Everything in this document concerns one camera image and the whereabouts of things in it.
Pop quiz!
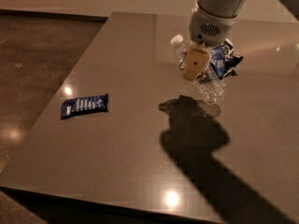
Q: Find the blue snack bar wrapper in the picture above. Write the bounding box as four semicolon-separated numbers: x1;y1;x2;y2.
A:
61;94;109;119

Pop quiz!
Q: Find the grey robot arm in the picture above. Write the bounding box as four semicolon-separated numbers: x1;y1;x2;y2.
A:
183;0;246;81

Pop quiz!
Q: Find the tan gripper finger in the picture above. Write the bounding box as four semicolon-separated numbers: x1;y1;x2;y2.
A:
183;48;210;81

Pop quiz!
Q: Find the crumpled blue chip bag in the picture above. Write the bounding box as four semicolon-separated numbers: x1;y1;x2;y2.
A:
209;38;243;79

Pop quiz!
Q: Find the clear plastic water bottle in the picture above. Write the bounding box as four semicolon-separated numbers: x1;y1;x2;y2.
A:
170;35;224;105

